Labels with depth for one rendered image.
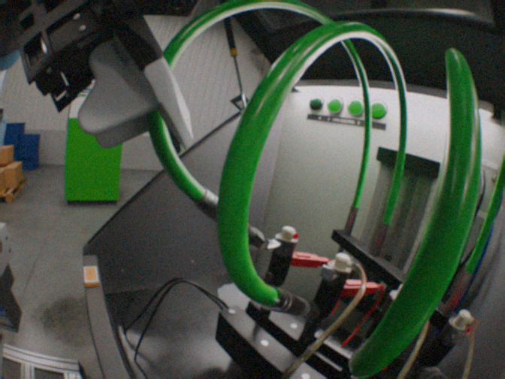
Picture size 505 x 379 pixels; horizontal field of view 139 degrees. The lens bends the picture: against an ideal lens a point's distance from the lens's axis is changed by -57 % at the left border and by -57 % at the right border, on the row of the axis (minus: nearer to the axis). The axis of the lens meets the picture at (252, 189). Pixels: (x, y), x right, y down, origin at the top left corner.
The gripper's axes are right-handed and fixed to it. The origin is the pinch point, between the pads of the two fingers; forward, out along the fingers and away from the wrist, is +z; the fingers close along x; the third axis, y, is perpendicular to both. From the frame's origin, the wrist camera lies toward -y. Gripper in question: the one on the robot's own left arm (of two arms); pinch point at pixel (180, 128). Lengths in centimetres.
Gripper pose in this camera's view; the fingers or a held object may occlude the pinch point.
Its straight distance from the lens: 15.6
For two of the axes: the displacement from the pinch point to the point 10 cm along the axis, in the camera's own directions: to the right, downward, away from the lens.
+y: -6.9, 6.4, -3.5
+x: 4.8, 0.5, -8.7
